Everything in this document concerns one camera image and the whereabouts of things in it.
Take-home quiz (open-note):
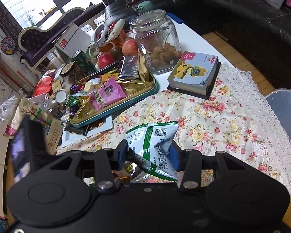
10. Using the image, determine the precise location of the green white snack bag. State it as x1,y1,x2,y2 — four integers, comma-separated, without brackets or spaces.
125,121,178,181

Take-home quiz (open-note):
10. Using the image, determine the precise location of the kraft paper snack bag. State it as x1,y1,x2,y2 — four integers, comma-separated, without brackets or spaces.
4,97,63,155

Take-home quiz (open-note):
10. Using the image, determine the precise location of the teal gold snack tray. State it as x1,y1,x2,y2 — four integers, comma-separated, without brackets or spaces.
66,54,157,128

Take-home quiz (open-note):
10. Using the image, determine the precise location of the blue round stool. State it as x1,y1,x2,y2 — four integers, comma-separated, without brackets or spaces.
266,88,291,139

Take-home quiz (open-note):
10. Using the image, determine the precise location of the large glass jar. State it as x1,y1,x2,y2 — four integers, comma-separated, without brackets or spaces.
130,10,182,74

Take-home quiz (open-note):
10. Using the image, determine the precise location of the green drink can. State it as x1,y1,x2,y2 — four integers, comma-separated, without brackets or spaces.
72,50,96,76

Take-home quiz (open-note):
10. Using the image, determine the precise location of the pink snack pouch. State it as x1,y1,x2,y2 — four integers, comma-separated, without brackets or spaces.
89,77,126,111

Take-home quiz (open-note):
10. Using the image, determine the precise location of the black leather sofa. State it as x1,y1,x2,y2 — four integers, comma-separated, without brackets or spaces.
104,0,291,88

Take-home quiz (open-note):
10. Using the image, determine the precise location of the purple chaise lounge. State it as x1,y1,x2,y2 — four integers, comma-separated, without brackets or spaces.
18,3,105,68

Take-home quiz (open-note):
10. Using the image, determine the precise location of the floral tablecloth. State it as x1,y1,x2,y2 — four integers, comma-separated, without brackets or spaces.
56,63,291,193

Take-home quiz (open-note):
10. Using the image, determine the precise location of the pale red apple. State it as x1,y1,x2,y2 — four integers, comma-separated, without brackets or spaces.
122,39,139,56

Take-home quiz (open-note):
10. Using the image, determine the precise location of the small glass jar white lid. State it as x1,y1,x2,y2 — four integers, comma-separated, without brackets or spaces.
28,93,65,119

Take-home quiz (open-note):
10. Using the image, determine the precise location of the round dartboard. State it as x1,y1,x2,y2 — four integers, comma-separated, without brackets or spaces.
0,37,17,55

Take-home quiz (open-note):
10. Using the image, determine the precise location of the white desk calendar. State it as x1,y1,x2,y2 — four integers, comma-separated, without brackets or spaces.
54,24,91,64

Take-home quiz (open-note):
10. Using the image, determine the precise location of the white plastic tray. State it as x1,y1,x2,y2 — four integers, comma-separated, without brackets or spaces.
61,116,113,146

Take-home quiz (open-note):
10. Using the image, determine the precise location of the yellow dinosaur board book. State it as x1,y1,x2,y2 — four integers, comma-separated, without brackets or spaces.
168,52,221,100

